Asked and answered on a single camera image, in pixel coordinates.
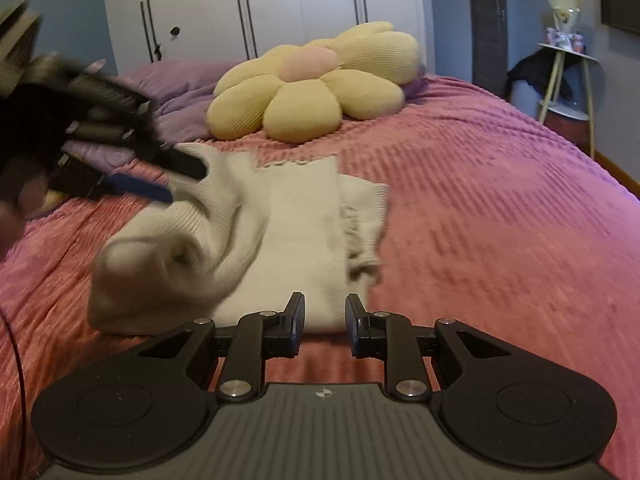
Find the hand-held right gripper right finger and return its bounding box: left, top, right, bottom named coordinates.
left=345, top=292, right=507, bottom=404

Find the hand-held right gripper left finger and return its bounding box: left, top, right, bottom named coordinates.
left=137, top=291, right=307, bottom=404

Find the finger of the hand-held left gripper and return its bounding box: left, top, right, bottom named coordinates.
left=100, top=172, right=174, bottom=206
left=145, top=135, right=209, bottom=181

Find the white ribbed knit sweater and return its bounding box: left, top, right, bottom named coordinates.
left=87, top=142, right=391, bottom=336

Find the person's left hand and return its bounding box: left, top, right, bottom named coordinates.
left=0, top=180, right=52, bottom=262

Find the purple duvet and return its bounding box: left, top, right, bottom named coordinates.
left=62, top=59, right=428, bottom=173

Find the grey sofa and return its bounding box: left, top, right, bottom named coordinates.
left=0, top=0, right=44, bottom=86

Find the yellow flower-shaped pillow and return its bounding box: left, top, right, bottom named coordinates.
left=206, top=21, right=421, bottom=143

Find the pink ribbed bedspread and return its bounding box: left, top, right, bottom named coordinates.
left=0, top=74, right=640, bottom=480

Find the white wardrobe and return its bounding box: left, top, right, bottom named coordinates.
left=101, top=0, right=436, bottom=78

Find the black cloth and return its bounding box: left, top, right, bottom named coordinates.
left=507, top=52, right=576, bottom=106

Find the dark door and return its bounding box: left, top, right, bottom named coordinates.
left=467, top=0, right=511, bottom=98

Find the white tripod side table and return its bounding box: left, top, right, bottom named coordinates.
left=537, top=42, right=599, bottom=159

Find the wrapped flower bouquet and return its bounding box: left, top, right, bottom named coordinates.
left=545, top=0, right=586, bottom=53

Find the black cable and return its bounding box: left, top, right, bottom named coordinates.
left=0, top=307, right=27, bottom=413

